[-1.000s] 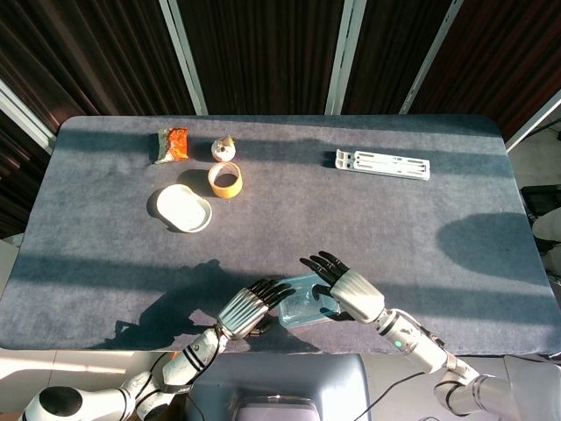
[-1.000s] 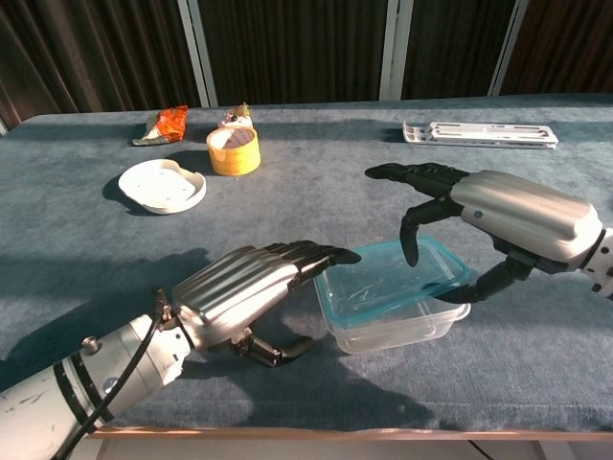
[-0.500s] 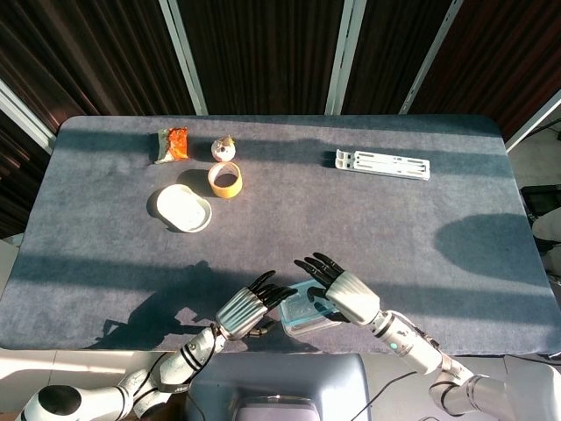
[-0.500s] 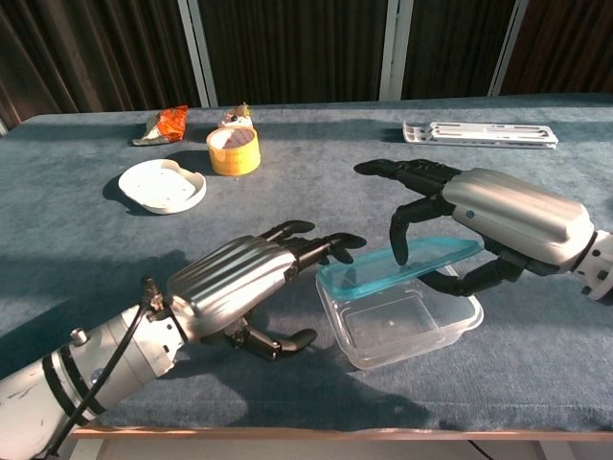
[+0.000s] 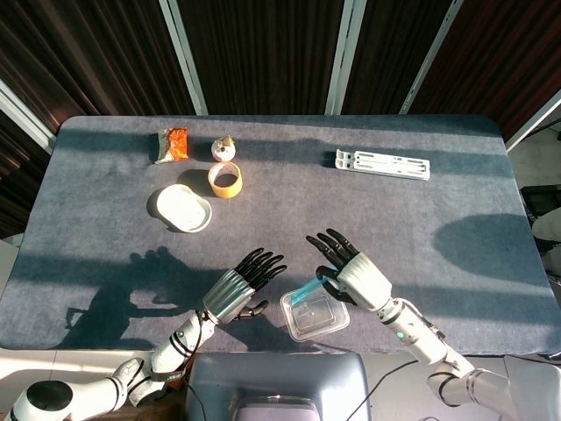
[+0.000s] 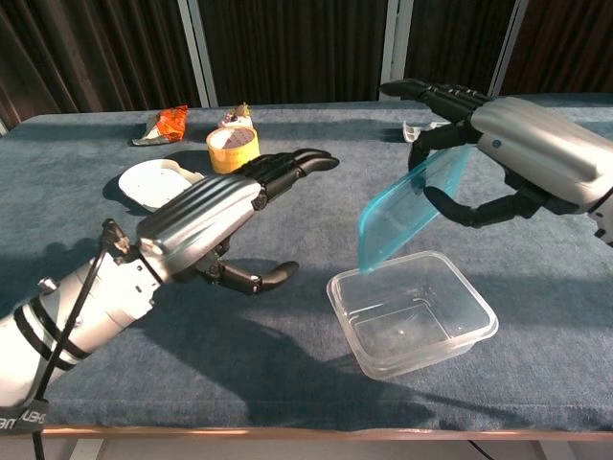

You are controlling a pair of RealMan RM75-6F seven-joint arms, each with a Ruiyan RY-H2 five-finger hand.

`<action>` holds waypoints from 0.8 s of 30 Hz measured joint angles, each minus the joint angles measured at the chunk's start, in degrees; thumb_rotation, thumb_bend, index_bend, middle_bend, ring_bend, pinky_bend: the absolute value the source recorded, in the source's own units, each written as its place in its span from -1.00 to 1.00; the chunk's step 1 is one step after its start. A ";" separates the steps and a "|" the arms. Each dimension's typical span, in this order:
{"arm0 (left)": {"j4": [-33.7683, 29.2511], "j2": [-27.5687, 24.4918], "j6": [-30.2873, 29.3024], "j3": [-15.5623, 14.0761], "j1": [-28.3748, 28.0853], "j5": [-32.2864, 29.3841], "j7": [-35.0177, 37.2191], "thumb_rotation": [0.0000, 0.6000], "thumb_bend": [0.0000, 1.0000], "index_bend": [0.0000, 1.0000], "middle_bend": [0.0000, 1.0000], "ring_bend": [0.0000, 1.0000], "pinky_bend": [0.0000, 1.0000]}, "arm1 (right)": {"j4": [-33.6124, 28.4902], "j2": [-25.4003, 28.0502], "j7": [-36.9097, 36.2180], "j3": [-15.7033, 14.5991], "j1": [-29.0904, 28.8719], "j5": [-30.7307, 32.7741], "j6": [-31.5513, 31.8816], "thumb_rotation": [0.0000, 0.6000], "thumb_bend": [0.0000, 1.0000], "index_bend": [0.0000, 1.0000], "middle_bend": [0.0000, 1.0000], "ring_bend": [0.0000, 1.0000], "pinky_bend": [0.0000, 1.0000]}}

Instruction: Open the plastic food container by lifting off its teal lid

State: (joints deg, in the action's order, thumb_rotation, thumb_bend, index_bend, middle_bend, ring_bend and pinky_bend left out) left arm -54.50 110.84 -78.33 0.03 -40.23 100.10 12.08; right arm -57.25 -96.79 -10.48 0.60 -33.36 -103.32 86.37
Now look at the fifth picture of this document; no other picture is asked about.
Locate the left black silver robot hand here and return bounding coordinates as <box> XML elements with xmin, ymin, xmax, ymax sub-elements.
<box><xmin>202</xmin><ymin>248</ymin><xmax>288</xmax><ymax>325</ymax></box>

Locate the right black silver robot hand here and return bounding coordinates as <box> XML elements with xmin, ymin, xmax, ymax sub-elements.
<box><xmin>305</xmin><ymin>228</ymin><xmax>394</xmax><ymax>313</ymax></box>

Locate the clear teal-rimmed container lid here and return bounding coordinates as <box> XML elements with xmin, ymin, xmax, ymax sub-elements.
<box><xmin>291</xmin><ymin>262</ymin><xmax>339</xmax><ymax>308</ymax></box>

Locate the clear plastic container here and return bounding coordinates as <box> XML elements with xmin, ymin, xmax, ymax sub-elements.
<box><xmin>280</xmin><ymin>288</ymin><xmax>351</xmax><ymax>343</ymax></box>

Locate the blue-grey table cloth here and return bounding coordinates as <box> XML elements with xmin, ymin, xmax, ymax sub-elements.
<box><xmin>0</xmin><ymin>114</ymin><xmax>561</xmax><ymax>356</ymax></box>

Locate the grey robot torso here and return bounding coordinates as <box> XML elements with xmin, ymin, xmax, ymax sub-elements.
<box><xmin>186</xmin><ymin>353</ymin><xmax>372</xmax><ymax>421</ymax></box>

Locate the white oval soap dish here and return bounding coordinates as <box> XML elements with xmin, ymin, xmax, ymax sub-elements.
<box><xmin>156</xmin><ymin>183</ymin><xmax>213</xmax><ymax>233</ymax></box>

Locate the yellow tape roll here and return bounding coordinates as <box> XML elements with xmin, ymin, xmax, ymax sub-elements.
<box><xmin>207</xmin><ymin>161</ymin><xmax>244</xmax><ymax>199</ymax></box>

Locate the white folding stand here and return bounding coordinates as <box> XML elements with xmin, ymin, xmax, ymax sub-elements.
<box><xmin>335</xmin><ymin>148</ymin><xmax>431</xmax><ymax>181</ymax></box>

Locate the light grey chest housing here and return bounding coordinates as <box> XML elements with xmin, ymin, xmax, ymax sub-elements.
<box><xmin>231</xmin><ymin>394</ymin><xmax>323</xmax><ymax>421</ymax></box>

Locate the small white toy figure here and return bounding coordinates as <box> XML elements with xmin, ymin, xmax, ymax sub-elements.
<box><xmin>210</xmin><ymin>136</ymin><xmax>238</xmax><ymax>162</ymax></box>

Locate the orange snack packet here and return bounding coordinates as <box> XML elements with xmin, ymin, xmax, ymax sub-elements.
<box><xmin>153</xmin><ymin>126</ymin><xmax>190</xmax><ymax>166</ymax></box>

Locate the black floor equipment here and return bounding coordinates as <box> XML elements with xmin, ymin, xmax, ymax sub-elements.
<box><xmin>521</xmin><ymin>186</ymin><xmax>561</xmax><ymax>220</ymax></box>

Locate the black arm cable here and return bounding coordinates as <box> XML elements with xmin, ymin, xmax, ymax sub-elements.
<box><xmin>188</xmin><ymin>310</ymin><xmax>208</xmax><ymax>359</ymax></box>

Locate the black floor cable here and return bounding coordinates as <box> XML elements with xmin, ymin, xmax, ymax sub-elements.
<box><xmin>357</xmin><ymin>359</ymin><xmax>417</xmax><ymax>421</ymax></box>

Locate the white partition frame post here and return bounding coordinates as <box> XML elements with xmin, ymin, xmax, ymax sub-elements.
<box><xmin>0</xmin><ymin>78</ymin><xmax>58</xmax><ymax>154</ymax></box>
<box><xmin>324</xmin><ymin>0</ymin><xmax>367</xmax><ymax>116</ymax></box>
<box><xmin>158</xmin><ymin>0</ymin><xmax>209</xmax><ymax>116</ymax></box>
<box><xmin>503</xmin><ymin>89</ymin><xmax>561</xmax><ymax>153</ymax></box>
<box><xmin>398</xmin><ymin>0</ymin><xmax>464</xmax><ymax>115</ymax></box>

